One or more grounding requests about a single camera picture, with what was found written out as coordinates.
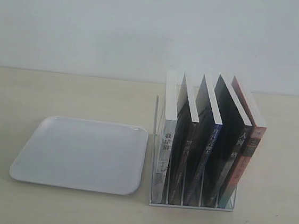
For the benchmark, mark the dark brown spine book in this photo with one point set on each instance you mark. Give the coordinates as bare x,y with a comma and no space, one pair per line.
188,120

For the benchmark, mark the blue moon cover book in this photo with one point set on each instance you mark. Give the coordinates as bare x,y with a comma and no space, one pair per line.
205,137

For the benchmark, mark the white spine book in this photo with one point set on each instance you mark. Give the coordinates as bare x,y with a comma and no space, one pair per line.
167,127

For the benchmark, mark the black grey spine book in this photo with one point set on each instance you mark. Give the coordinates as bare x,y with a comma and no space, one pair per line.
235,128

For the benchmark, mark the pink red cover book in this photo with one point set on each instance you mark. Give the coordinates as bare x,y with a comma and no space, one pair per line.
249,146

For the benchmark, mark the white square tray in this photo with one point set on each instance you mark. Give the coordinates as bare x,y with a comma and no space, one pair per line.
83,154

